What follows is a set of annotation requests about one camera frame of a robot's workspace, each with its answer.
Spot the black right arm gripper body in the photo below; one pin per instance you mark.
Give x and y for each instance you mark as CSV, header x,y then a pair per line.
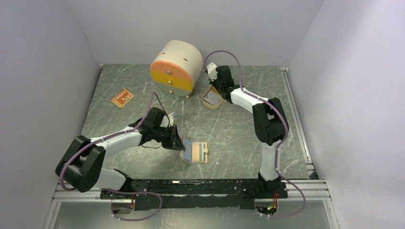
x,y
217,85

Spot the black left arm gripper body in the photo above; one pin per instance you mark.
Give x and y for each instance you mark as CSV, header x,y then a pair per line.
x,y
162,134

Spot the stack of cards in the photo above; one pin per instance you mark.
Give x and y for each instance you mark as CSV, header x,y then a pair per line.
x,y
212,98

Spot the beige leather card holder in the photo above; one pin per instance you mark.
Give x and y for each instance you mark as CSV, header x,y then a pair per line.
x,y
186,155

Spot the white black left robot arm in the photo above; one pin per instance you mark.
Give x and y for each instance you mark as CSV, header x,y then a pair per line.
x,y
82,164

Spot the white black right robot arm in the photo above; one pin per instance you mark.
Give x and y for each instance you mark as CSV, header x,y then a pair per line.
x,y
270,125

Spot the beige oval card tray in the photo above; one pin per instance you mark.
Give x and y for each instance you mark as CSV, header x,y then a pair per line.
x,y
209,106

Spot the orange patterned card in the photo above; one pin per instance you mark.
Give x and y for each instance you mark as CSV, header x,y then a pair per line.
x,y
122,98

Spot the round pastel drawer cabinet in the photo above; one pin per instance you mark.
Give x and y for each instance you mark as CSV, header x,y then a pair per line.
x,y
177,67

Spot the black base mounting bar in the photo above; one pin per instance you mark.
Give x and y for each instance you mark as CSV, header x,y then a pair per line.
x,y
200,193

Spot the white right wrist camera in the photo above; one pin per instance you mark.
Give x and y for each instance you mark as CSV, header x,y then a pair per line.
x,y
211,71

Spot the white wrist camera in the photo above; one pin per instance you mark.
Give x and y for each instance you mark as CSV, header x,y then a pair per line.
x,y
211,71
172,115

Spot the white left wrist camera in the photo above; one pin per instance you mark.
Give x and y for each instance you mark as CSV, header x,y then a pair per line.
x,y
172,115

